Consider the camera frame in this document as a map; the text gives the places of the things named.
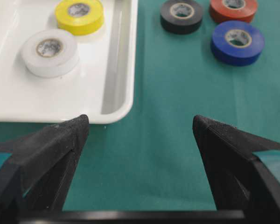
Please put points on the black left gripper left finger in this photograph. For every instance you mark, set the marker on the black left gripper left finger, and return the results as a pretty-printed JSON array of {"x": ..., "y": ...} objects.
[{"x": 36, "y": 175}]

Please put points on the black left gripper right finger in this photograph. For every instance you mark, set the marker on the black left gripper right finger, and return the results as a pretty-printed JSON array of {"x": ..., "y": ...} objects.
[{"x": 238, "y": 178}]

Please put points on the white tape roll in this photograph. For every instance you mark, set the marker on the white tape roll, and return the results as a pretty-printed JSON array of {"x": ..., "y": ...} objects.
[{"x": 50, "y": 53}]

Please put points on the yellow tape roll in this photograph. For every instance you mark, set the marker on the yellow tape roll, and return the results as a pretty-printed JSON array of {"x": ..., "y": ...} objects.
[{"x": 79, "y": 17}]

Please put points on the white plastic tray case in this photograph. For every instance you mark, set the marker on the white plastic tray case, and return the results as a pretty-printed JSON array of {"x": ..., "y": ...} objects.
[{"x": 100, "y": 86}]

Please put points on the blue tape roll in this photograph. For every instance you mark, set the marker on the blue tape roll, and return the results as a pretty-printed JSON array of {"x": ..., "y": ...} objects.
[{"x": 237, "y": 43}]

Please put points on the red tape roll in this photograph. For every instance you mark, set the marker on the red tape roll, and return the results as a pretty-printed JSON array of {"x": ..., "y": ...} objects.
[{"x": 233, "y": 10}]

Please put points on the black tape roll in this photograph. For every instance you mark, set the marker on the black tape roll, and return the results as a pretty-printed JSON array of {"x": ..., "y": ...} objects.
[{"x": 181, "y": 16}]

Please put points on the green table cloth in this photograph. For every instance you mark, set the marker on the green table cloth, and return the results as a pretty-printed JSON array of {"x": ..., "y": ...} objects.
[{"x": 149, "y": 160}]

